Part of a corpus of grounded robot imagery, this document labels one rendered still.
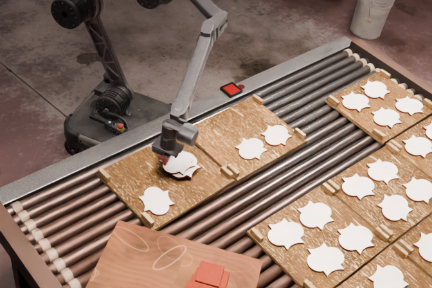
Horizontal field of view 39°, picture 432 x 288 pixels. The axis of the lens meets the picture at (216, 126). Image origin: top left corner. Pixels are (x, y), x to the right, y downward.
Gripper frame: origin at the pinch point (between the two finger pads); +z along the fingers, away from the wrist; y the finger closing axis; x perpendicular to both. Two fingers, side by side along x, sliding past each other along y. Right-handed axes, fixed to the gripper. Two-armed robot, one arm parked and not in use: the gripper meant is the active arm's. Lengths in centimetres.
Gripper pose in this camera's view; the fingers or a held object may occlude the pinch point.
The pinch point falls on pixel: (165, 162)
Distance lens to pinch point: 226.8
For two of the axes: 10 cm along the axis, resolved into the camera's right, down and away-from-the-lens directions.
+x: -4.1, 5.6, -7.2
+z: -1.4, 7.4, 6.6
